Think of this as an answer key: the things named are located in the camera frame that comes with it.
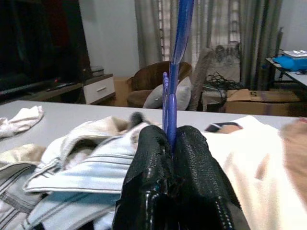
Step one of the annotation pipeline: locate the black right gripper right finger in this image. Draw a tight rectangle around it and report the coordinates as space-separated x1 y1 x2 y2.
172 125 242 230

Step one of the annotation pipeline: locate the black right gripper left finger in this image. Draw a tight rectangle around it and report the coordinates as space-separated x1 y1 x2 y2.
112 125 175 230

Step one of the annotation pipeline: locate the blue plastic hanger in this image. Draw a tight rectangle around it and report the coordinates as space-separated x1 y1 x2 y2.
162 0 195 154

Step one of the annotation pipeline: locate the light blue striped shirt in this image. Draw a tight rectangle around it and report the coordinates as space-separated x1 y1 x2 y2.
24 134 142 230

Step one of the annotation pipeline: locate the white shirt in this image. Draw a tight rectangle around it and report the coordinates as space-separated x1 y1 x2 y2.
203 115 307 230

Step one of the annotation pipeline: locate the beige garment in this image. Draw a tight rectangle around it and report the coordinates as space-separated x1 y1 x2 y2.
0 116 137 168

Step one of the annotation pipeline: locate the grey pillow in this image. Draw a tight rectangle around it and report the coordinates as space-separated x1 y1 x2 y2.
143 76 192 111

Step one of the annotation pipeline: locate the long cardboard box with print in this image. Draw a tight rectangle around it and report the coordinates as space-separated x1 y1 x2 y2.
225 88 303 117

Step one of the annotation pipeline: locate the grey fuzzy blanket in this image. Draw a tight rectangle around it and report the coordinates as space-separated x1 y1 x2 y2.
189 47 214 112

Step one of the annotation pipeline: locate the wooden stand with white drawer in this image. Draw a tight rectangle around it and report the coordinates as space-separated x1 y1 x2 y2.
0 73 116 105

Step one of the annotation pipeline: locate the tan brown garment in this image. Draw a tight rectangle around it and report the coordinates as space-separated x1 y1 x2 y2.
280 117 307 183

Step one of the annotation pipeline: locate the brown armchair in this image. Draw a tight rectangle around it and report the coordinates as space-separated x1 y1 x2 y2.
126 61 192 108

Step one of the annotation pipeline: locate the black framed side table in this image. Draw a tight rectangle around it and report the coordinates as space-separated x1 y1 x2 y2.
265 57 307 89

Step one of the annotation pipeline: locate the small white cloth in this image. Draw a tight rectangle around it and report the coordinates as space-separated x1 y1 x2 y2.
0 105 45 139

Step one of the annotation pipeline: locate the grey striped garment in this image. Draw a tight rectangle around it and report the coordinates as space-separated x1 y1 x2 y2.
0 162 48 230

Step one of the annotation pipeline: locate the blue bag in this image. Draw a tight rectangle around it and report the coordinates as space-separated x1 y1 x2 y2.
273 55 307 72

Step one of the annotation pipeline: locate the grey curtain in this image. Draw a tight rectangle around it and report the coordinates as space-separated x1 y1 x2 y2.
134 0 178 69
239 0 283 91

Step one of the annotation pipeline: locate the white lace curtain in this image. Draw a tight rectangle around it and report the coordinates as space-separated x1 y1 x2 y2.
158 0 243 82

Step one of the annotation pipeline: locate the black flat television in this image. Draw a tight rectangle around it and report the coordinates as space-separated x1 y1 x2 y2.
0 0 93 96

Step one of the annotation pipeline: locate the black cable tangle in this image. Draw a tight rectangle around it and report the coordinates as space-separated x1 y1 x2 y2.
203 71 243 92

